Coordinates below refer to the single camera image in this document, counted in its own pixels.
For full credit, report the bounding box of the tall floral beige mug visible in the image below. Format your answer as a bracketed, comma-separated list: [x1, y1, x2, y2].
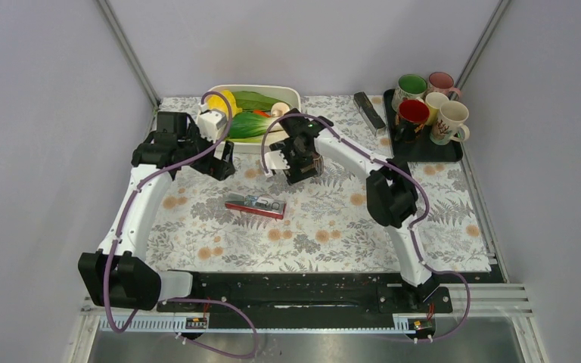
[430, 101, 471, 145]

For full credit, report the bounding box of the cream christmas mug green inside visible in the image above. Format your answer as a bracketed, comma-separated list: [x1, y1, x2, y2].
[391, 74, 428, 111]

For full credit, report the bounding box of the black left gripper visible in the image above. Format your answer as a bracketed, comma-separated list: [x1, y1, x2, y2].
[179, 123, 235, 180]

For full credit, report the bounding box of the red silver gum box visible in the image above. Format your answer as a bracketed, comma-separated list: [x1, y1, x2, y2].
[224, 192, 287, 219]

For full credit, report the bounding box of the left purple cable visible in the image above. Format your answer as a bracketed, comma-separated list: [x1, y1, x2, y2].
[102, 91, 259, 360]

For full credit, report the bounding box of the small brown mug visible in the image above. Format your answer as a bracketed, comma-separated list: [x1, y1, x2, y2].
[312, 156, 324, 176]

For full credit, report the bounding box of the green bok choy toy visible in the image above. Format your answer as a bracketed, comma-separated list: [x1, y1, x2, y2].
[228, 112, 277, 139]

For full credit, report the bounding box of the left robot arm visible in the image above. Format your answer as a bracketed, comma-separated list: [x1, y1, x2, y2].
[78, 109, 235, 311]

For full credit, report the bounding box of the green leaf vegetable toy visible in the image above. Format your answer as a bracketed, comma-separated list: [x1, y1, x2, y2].
[232, 91, 281, 112]

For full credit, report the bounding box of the white vegetable tray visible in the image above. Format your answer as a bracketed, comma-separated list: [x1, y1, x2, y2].
[210, 84, 302, 154]

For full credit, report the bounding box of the yellow mug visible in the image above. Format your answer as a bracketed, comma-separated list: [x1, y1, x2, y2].
[424, 92, 449, 126]

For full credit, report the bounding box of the black tray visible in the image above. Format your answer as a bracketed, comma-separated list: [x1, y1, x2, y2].
[383, 88, 464, 163]

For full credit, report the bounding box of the black rectangular box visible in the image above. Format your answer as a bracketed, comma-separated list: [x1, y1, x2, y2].
[353, 92, 387, 136]

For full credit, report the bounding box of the black interior mug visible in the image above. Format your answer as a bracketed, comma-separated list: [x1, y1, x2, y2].
[395, 99, 430, 143]

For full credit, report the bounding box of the mushroom toy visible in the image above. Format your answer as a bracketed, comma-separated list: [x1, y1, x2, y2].
[270, 102, 291, 117]

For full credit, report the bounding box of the white napa cabbage toy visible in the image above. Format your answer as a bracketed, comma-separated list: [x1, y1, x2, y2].
[205, 90, 243, 116]

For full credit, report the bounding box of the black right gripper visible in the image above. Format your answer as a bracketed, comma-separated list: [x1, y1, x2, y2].
[271, 137, 318, 185]

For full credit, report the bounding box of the pink ghost pattern mug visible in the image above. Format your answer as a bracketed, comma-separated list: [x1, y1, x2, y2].
[427, 71, 462, 98]

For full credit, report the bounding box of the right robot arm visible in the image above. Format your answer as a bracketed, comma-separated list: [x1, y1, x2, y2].
[260, 109, 439, 312]

